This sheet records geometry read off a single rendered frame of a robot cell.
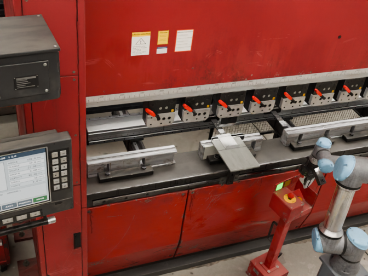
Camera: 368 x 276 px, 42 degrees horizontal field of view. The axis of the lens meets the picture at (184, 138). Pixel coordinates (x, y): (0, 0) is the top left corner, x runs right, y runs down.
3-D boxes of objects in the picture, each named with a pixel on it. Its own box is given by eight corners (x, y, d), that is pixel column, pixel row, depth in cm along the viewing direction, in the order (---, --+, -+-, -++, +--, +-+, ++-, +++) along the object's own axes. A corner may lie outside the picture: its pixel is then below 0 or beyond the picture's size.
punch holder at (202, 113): (182, 123, 257) (185, 97, 247) (177, 114, 263) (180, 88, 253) (208, 120, 262) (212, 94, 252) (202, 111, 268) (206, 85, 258)
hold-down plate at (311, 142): (293, 151, 298) (294, 147, 296) (288, 145, 302) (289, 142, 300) (333, 144, 309) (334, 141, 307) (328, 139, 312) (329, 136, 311)
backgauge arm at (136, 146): (137, 176, 284) (138, 157, 276) (110, 113, 330) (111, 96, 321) (150, 173, 287) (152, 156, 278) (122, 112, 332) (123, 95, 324)
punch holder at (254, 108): (248, 114, 270) (255, 90, 260) (242, 105, 276) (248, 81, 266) (272, 111, 276) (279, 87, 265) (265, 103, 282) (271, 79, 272)
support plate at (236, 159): (230, 172, 258) (230, 171, 258) (211, 142, 277) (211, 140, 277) (259, 167, 265) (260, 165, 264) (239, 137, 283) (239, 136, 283)
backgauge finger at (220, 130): (213, 137, 281) (214, 131, 278) (196, 112, 300) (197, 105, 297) (231, 134, 285) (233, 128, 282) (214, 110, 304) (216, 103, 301)
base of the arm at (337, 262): (365, 272, 244) (372, 259, 237) (341, 281, 238) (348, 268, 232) (345, 249, 254) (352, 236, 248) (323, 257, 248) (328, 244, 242)
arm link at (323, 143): (319, 145, 253) (316, 134, 259) (312, 160, 260) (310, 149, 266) (334, 147, 253) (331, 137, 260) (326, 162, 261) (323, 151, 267)
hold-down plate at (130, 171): (99, 183, 257) (99, 179, 255) (97, 176, 261) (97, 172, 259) (153, 174, 267) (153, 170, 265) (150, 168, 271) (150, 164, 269)
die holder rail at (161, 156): (87, 178, 259) (87, 165, 253) (85, 170, 263) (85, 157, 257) (175, 164, 276) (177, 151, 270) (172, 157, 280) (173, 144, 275)
